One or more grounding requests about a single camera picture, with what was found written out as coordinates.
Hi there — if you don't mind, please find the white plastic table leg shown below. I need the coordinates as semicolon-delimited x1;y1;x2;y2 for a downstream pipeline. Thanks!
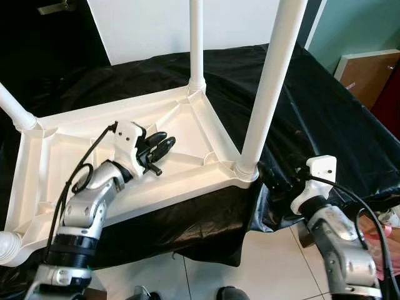
234;0;308;182
0;231;23;266
187;0;207;94
0;81;38;132

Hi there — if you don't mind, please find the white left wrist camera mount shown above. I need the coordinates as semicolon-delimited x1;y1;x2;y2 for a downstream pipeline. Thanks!
114;121;148;179

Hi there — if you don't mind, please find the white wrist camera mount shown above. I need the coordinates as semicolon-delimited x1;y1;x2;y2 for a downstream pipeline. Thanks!
291;155;337;216
114;121;148;179

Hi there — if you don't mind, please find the white framed brown board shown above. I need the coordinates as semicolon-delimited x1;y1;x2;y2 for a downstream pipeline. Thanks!
334;49;400;107

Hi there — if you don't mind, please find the dark red cloth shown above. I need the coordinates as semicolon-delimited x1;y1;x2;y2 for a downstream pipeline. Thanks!
372;62;400;123

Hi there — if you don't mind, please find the white plastic table top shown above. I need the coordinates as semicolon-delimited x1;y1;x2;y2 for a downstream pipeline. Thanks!
6;86;260;268

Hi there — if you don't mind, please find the silver door lever handle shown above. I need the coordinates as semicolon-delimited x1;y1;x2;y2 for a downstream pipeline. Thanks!
37;0;77;16

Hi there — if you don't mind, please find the pink clear plastic bag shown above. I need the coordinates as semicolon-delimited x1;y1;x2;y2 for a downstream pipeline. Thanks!
359;212;400;279

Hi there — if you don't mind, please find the dark grey wall trim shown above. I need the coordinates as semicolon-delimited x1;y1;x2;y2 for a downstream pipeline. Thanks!
297;0;326;48

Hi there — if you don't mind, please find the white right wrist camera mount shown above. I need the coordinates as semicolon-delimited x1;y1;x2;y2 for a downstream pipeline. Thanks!
291;155;337;216

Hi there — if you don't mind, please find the black left robot foot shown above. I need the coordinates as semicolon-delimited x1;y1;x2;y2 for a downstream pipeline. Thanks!
131;286;160;300

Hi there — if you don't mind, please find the black plastic table cover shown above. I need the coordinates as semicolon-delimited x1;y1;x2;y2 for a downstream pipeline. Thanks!
0;44;400;294

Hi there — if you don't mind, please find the black right robot foot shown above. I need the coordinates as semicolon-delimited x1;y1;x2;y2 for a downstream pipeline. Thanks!
216;286;257;300

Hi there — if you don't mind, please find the black robot foot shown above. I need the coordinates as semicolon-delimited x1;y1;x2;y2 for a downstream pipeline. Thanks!
216;286;257;300
131;286;160;300

